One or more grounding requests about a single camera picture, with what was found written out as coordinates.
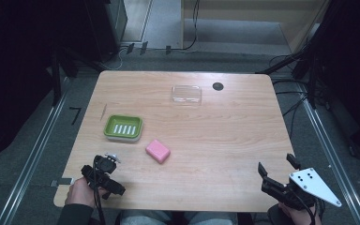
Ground metal floor rail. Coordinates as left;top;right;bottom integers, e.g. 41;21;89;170
0;78;71;225
299;90;360;225

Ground thin wooden stick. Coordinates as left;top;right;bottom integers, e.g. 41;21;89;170
99;103;108;122

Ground clear plastic container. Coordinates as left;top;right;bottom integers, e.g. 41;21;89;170
171;84;203;106

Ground pink soap bar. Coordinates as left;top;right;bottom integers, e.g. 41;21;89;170
144;139;172;165

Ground person's left hand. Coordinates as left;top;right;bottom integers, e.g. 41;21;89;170
65;176;109;209

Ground person's left leg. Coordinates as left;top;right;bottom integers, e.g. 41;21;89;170
119;209;173;225

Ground person's leg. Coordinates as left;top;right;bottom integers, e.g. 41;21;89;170
187;211;239;225
119;209;173;225

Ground black floor cables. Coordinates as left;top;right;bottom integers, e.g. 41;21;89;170
267;53;313;140

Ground white floor cable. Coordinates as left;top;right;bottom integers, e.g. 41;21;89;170
101;46;130;71

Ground person's right hand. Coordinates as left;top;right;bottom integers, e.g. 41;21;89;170
277;202;323;225

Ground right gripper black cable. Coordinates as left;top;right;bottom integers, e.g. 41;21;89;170
292;190;325;225

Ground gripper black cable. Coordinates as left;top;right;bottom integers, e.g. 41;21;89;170
292;190;325;225
92;155;107;225

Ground green soap dish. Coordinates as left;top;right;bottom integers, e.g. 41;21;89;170
103;114;144;143

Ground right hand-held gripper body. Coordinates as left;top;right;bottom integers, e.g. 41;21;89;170
261;167;342;211

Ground person's right leg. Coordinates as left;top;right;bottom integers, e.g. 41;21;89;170
187;211;239;225

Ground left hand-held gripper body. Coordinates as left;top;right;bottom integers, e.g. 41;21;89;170
81;152;127;201

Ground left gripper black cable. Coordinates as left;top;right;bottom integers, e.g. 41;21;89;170
92;155;107;225

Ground black tripod stand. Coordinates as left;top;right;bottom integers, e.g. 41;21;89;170
45;45;106;107
255;29;326;111

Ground dark cabinet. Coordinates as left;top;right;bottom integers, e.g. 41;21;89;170
83;0;129;62

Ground hanging black cable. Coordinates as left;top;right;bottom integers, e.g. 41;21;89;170
182;0;201;52

